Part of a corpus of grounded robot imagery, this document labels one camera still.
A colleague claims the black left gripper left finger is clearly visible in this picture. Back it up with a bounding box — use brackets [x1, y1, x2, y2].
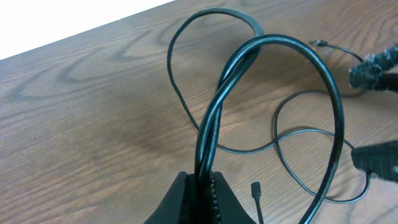
[144, 171, 198, 224]

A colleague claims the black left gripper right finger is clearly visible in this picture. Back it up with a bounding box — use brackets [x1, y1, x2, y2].
[210, 172, 256, 224]

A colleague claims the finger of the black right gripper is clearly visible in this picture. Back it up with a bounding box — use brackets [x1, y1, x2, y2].
[349, 43, 397, 93]
[351, 140, 397, 183]

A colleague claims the black usb cable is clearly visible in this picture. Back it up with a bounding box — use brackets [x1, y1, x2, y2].
[166, 7, 371, 224]

